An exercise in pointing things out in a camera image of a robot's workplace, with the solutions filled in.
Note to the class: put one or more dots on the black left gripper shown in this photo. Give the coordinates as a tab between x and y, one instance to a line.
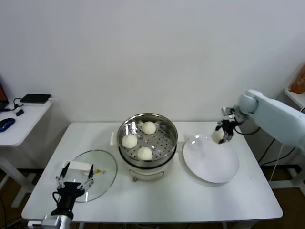
70	194

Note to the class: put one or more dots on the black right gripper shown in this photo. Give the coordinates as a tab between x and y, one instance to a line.
229	126

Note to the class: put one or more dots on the white steamed baozi bun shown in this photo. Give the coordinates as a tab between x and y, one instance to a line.
149	128
129	142
216	137
144	153

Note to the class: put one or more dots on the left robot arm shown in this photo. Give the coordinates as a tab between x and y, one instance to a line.
56	220

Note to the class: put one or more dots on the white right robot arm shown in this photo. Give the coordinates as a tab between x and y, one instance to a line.
274	112

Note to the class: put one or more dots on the perforated steel steamer basket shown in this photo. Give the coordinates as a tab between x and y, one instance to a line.
164	145

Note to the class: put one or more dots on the white round plate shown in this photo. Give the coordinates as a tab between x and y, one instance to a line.
209	162

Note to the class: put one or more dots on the white side desk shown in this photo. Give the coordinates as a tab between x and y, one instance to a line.
23	128

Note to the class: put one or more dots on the blue computer mouse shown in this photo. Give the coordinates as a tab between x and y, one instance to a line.
6	124

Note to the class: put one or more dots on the black flat device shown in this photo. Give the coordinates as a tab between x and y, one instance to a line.
35	98

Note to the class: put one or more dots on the laptop with orange screen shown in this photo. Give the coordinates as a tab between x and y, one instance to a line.
2	91

